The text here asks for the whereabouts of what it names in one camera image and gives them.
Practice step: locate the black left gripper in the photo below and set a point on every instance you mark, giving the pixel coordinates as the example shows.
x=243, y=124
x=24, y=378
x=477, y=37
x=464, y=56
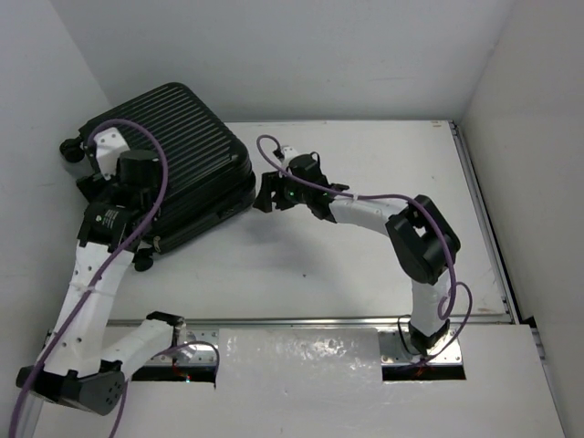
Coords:
x=158, y=185

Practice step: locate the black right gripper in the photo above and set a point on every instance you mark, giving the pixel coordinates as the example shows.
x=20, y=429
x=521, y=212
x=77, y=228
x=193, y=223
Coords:
x=272, y=182

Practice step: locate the black hard-shell suitcase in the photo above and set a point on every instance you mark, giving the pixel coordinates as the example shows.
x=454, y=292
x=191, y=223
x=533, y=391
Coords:
x=210, y=176

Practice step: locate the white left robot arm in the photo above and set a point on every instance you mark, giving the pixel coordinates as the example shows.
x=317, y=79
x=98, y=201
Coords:
x=86, y=310

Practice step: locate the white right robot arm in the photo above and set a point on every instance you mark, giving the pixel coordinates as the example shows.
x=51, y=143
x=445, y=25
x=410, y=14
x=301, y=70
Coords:
x=424, y=243

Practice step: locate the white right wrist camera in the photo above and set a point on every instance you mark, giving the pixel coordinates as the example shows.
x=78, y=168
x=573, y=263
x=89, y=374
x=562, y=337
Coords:
x=285, y=154

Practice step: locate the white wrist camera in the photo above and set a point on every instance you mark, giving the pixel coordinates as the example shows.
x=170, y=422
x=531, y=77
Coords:
x=285, y=154
x=104, y=149

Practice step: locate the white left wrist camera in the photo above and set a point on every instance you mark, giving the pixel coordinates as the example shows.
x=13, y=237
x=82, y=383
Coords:
x=104, y=149

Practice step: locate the metal mounting rail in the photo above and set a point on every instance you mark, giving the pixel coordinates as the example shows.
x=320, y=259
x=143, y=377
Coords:
x=386, y=342

